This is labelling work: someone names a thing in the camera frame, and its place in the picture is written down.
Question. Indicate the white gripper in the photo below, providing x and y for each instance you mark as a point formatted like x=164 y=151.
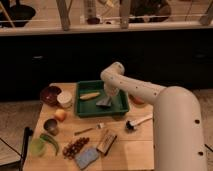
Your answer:
x=110 y=90

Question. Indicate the grey towel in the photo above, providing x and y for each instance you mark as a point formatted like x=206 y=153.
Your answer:
x=105 y=102

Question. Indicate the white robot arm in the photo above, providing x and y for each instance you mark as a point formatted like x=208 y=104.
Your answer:
x=178 y=138

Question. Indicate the green plastic tray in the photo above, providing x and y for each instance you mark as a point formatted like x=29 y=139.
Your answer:
x=90 y=108

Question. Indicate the white round container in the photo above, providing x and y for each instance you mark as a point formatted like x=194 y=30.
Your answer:
x=65 y=99

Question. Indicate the brown wooden brush block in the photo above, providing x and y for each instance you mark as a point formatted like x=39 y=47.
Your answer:
x=106 y=141

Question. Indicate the yellow red apple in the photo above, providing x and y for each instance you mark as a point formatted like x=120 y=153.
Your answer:
x=60 y=115

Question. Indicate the dark red bowl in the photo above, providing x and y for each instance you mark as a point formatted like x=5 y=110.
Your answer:
x=49 y=95

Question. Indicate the small metal cup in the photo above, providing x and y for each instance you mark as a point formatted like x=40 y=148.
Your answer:
x=51 y=126

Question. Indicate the bunch of dark grapes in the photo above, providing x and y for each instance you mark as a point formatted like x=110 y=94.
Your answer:
x=72 y=149

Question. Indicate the blue sponge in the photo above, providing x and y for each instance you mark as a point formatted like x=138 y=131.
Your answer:
x=86 y=157

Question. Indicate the green pepper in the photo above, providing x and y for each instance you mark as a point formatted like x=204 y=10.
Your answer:
x=50 y=140

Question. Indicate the light green plastic cup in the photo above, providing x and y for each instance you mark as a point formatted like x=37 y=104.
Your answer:
x=37 y=147

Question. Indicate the white handled brush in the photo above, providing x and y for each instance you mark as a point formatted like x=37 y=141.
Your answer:
x=132 y=124

